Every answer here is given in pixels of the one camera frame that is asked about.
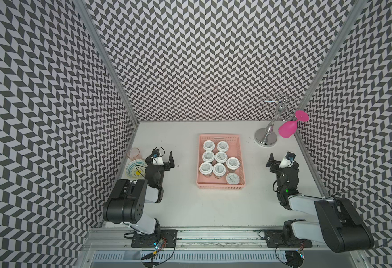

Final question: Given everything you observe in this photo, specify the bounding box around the red label yogurt cup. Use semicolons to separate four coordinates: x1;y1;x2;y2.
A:
217;141;229;153

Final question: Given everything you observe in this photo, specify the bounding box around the yogurt cup edge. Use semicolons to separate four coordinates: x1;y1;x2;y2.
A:
199;162;213;177
213;163;227;179

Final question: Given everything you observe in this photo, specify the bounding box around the green label yogurt cup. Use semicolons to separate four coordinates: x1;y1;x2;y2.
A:
202;151;215;163

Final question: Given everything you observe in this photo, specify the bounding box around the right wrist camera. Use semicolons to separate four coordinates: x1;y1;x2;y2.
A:
279;151;296;169

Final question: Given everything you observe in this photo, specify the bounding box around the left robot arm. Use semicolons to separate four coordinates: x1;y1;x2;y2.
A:
103;147;175;240

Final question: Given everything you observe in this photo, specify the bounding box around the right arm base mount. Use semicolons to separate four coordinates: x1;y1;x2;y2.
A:
262;230;313;249

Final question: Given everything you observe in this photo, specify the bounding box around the white lid yogurt cup front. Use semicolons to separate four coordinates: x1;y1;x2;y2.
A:
226;157;240;173

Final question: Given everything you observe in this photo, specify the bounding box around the beige label yogurt cup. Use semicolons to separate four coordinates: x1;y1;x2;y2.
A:
203;140;216;151

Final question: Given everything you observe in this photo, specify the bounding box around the silver metal cup stand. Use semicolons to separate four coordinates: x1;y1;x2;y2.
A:
254;96;296;147

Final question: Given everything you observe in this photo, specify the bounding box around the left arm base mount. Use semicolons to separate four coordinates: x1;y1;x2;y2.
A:
131;229;178;249

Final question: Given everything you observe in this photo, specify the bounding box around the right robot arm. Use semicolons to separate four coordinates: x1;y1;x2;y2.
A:
265;152;375;253

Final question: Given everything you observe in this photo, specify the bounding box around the magenta plastic wine glass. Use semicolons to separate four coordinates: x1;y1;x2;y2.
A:
278;110;310;138

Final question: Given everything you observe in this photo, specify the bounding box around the clear pink glass cup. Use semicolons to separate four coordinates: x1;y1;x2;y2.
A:
126;147;142;161

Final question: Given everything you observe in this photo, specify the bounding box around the pink plastic basket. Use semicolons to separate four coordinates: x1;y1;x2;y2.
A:
197;134;246;190

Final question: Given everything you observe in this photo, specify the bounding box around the clear lid yogurt cup front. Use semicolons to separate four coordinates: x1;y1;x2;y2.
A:
226;173;240;185

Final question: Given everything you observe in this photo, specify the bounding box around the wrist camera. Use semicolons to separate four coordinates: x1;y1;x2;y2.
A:
151;149;164;166
279;151;296;169

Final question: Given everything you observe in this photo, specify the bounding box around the patterned round plate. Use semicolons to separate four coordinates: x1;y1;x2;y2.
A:
125;159;147;179

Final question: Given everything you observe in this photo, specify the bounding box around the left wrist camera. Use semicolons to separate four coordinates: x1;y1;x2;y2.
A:
151;149;164;166

